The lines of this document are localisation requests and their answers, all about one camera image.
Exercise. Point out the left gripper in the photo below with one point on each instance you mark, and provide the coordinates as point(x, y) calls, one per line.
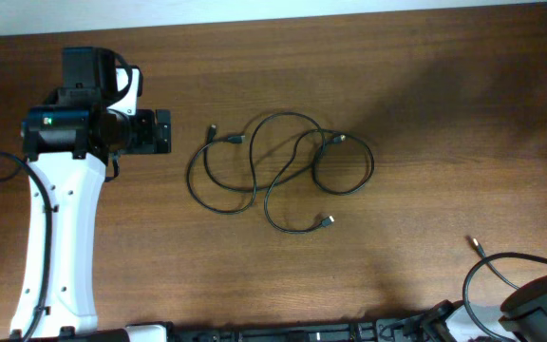
point(147, 143)

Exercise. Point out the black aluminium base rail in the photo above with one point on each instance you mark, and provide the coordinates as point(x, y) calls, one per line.
point(383, 330)

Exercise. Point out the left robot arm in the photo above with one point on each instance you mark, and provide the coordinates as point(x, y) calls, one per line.
point(69, 140)

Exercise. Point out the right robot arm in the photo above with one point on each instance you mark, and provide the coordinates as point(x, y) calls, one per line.
point(522, 317)

